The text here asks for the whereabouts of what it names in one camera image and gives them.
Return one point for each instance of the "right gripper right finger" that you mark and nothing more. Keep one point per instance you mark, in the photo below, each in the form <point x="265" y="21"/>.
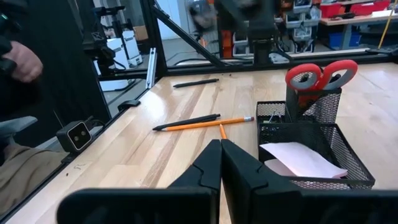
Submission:
<point x="242" y="171"/>

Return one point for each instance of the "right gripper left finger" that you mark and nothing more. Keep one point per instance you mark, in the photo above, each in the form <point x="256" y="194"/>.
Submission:
<point x="206" y="168"/>

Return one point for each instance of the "pink sticky note pad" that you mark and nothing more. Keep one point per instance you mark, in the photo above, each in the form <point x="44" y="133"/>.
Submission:
<point x="301" y="158"/>

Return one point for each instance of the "black binder clip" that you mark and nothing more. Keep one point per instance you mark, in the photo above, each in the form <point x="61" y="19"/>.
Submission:
<point x="273" y="116"/>

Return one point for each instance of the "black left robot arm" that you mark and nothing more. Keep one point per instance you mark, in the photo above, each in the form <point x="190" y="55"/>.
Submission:
<point x="263" y="53"/>

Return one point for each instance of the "black mesh desk organizer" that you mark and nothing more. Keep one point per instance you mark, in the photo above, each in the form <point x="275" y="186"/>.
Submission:
<point x="314" y="102"/>

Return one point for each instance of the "silver aluminium bar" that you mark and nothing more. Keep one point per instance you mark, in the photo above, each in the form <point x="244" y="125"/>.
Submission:
<point x="151" y="67"/>

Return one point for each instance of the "blue storage bin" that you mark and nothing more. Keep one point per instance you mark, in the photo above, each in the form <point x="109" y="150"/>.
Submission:
<point x="342" y="40"/>

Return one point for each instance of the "black partition panel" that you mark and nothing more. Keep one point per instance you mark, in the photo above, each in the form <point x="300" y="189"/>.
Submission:
<point x="68" y="77"/>

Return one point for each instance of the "person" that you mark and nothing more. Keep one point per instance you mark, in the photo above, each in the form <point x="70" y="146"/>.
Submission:
<point x="25" y="177"/>

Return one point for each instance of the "wooden top work table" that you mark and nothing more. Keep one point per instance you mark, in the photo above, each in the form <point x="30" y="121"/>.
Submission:
<point x="351" y="21"/>

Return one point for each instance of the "red storage bin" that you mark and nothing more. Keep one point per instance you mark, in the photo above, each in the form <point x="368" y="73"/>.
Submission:
<point x="334" y="10"/>
<point x="370" y="7"/>

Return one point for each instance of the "grey chair armrest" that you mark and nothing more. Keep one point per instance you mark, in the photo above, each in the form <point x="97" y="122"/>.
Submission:
<point x="15" y="124"/>

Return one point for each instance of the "person's hand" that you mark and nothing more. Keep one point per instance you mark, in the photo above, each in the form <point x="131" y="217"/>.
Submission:
<point x="23" y="62"/>

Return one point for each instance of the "black frame clamp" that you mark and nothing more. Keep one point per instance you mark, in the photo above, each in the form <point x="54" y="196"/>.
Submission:
<point x="129" y="104"/>

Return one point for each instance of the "black table-level camera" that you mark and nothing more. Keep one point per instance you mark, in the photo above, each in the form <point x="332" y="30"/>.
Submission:
<point x="76" y="137"/>

